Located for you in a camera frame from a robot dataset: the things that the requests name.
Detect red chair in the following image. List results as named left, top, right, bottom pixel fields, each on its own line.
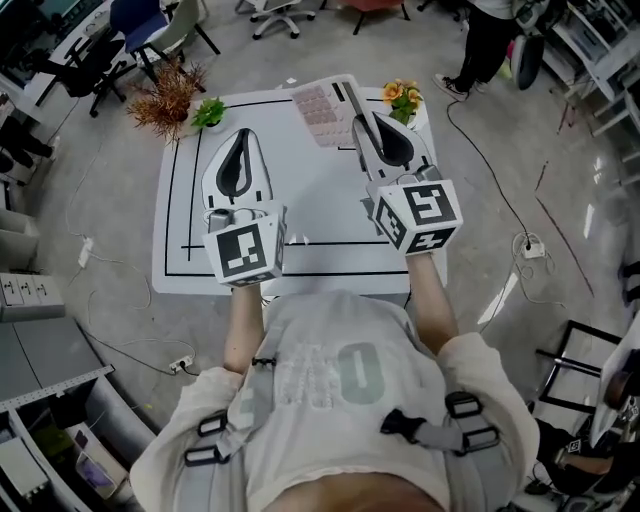
left=339, top=0, right=411, bottom=36

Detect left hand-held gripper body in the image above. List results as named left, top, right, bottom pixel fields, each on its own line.
left=201, top=197, right=289, bottom=289

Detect grey backpack strap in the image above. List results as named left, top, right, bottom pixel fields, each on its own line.
left=183, top=324, right=286, bottom=469
left=380, top=392, right=502, bottom=456

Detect white metal rack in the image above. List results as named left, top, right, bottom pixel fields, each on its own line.
left=542, top=0, right=640, bottom=166

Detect green plant in white pot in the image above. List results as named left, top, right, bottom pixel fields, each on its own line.
left=190, top=97, right=229, bottom=132

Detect orange dried plant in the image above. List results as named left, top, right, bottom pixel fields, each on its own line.
left=125, top=59, right=209, bottom=149

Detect grey cabinet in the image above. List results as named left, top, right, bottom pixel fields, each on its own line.
left=0, top=317, right=116, bottom=406

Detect person's left forearm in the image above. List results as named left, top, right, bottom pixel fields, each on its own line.
left=223, top=284, right=266, bottom=374

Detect white bin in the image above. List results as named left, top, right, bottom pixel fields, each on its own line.
left=0, top=209, right=40, bottom=274

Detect white printed t-shirt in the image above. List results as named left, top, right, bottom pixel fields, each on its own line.
left=128, top=289, right=541, bottom=512

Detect white device box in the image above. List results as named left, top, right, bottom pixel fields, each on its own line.
left=0, top=439, right=51, bottom=506

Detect white perforated shelving unit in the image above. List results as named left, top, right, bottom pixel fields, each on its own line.
left=0, top=364, right=166, bottom=512

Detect white office chair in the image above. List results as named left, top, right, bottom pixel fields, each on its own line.
left=234, top=0, right=319, bottom=40

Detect black and white machine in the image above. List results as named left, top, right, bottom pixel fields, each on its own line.
left=509, top=0, right=549, bottom=92

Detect black office chair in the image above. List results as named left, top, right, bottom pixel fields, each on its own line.
left=47, top=37, right=131, bottom=119

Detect grey box with sockets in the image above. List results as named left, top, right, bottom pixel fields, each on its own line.
left=0, top=272, right=66, bottom=322

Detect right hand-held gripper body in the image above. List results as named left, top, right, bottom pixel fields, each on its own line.
left=360, top=163, right=463, bottom=257

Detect person's right forearm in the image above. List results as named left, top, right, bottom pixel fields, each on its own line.
left=407, top=252, right=460, bottom=359

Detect yellow flowers in white pot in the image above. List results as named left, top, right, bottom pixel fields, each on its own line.
left=382, top=78, right=426, bottom=126

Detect blue and white chair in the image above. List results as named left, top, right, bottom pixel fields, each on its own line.
left=108, top=0, right=222, bottom=76

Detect tablet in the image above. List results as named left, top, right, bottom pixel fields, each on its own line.
left=74, top=449, right=126, bottom=501

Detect white calculator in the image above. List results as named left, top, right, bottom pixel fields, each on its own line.
left=291, top=73, right=386, bottom=151

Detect black metal frame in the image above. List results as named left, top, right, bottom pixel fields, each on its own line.
left=535, top=319, right=624, bottom=416

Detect white cable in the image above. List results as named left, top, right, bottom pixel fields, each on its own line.
left=87, top=279, right=196, bottom=374
left=510, top=230, right=569, bottom=307

